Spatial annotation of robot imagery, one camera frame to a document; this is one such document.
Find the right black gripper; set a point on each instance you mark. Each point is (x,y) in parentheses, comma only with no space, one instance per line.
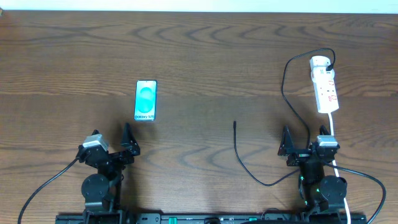
(287,148)

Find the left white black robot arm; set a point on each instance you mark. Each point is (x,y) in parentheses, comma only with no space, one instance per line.
(102,190)

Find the teal screen Galaxy smartphone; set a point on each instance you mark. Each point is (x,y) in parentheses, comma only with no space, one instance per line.
(146,99)

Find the white power strip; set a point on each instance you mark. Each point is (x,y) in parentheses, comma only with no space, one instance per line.
(325,90)

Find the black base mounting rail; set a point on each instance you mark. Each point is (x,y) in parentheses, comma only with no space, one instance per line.
(156,218)

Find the white USB charger plug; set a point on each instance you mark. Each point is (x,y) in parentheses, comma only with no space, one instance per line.
(319,65)

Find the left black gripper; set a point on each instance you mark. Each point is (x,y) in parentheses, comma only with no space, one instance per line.
(130,153)

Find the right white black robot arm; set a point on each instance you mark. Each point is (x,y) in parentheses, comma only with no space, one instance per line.
(323,194)

